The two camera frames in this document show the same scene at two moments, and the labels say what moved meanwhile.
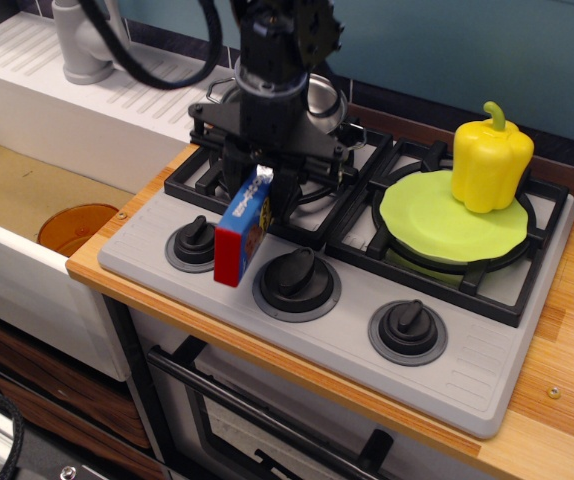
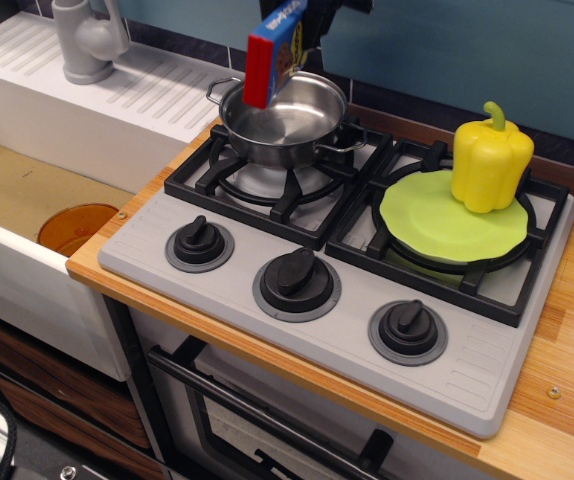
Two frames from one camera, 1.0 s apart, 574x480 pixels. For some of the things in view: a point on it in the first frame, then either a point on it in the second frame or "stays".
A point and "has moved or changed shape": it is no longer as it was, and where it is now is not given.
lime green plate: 424,217 stays
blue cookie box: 242,226 has moved or changed shape
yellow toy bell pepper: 490,160 stays
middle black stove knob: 296,288 stays
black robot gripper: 271,118 → 317,18
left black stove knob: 191,249 stays
